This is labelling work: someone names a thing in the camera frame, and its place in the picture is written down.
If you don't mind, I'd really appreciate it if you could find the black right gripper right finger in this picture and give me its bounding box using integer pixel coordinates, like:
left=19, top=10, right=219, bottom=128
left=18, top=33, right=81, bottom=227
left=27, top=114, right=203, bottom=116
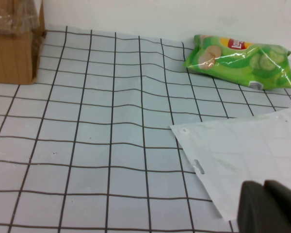
left=264, top=180, right=291, bottom=233

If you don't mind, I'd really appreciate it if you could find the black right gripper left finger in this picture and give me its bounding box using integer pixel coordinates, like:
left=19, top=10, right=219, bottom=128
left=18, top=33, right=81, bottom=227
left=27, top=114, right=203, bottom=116
left=237, top=181, right=291, bottom=233

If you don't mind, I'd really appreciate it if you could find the white plastic zip bag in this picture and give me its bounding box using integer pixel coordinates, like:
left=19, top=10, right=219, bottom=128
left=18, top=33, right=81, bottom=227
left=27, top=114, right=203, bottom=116
left=169, top=108, right=291, bottom=222

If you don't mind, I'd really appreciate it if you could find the green Lay's cucumber chip bag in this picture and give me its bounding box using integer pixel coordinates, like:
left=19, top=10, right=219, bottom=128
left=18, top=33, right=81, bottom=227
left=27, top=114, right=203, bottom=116
left=183, top=34, right=291, bottom=91

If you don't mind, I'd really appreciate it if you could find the white black-grid tablecloth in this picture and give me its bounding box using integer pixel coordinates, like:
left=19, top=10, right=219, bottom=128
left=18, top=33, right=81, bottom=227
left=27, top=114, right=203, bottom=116
left=0, top=24, right=291, bottom=233

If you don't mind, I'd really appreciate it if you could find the taped brown cardboard box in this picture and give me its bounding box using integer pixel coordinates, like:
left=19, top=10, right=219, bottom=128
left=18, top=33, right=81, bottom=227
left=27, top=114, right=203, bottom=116
left=0, top=0, right=47, bottom=85

